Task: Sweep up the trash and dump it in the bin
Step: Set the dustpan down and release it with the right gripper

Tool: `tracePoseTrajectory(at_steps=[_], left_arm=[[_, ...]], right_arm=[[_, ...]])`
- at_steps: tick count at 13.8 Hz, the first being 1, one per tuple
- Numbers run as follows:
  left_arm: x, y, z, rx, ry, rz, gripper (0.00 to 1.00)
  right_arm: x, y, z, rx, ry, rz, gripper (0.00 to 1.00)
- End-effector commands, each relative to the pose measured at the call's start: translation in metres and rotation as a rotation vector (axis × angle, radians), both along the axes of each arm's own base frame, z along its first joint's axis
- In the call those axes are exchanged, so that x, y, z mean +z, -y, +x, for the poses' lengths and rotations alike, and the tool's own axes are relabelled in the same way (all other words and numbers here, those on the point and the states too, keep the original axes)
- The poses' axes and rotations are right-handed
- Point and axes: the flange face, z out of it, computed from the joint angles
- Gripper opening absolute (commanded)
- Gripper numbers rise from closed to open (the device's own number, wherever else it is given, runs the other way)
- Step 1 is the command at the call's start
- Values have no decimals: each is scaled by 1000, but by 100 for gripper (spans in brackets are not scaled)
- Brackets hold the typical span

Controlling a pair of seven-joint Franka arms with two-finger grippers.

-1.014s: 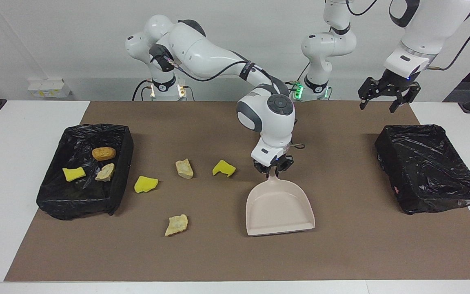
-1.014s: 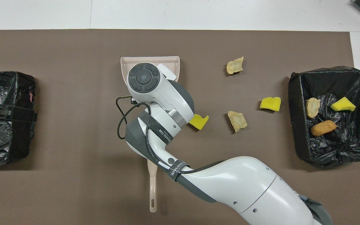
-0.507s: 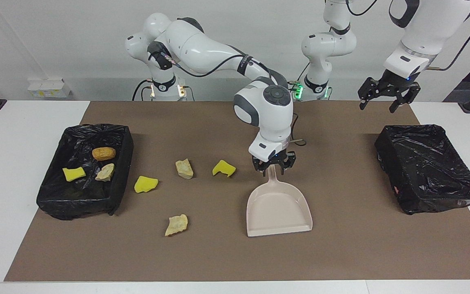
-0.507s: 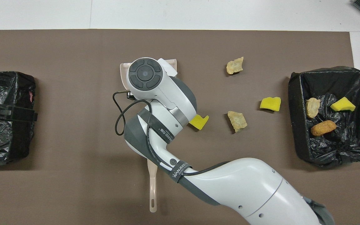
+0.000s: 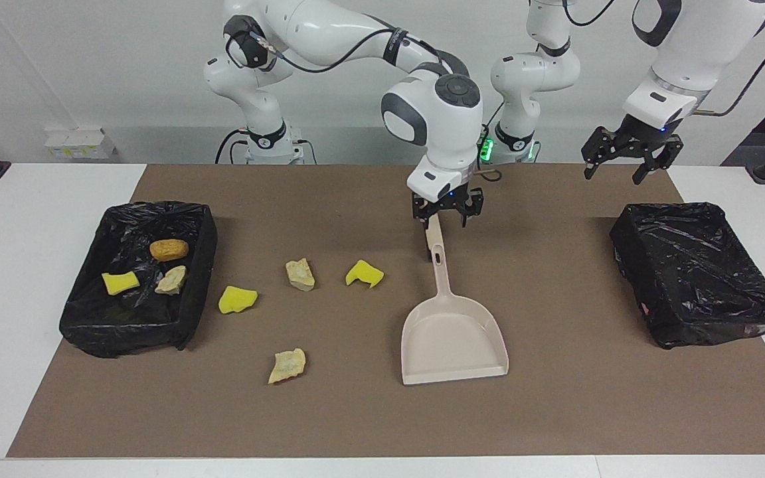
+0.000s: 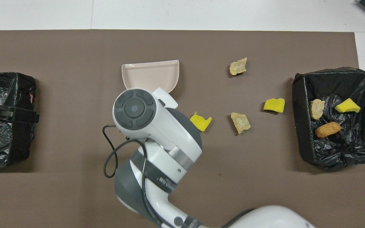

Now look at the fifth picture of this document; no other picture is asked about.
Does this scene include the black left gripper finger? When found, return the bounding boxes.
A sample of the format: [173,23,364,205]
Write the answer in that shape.
[582,126,619,181]
[632,136,684,185]

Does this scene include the beige plastic dustpan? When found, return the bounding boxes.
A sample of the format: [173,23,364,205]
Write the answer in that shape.
[400,212,510,386]

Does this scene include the beige sponge chunk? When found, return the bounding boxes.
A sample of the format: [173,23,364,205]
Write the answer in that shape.
[285,258,316,293]

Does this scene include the pale yellow sponge chunk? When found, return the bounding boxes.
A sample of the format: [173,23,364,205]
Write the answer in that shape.
[268,347,307,385]

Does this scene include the orange brown bread piece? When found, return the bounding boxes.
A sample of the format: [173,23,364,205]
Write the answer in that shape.
[149,238,190,262]

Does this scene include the striped bread piece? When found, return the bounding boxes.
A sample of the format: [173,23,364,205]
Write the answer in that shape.
[155,265,189,295]

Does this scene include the bin with black liner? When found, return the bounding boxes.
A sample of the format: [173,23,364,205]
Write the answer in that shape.
[58,200,218,359]
[610,202,765,351]

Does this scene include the brown table mat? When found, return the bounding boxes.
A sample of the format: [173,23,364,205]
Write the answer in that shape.
[7,164,765,459]

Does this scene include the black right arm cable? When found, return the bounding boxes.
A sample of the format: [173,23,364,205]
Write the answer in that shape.
[250,30,503,183]

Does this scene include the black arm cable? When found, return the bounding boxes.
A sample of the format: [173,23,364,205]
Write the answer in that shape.
[558,0,765,119]
[250,30,503,183]

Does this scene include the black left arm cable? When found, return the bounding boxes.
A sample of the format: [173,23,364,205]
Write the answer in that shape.
[558,0,765,119]

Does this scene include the black base power cable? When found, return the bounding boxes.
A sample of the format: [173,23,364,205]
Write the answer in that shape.
[215,128,250,165]

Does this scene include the white wall power strip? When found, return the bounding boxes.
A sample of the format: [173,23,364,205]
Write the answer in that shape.
[44,127,120,160]

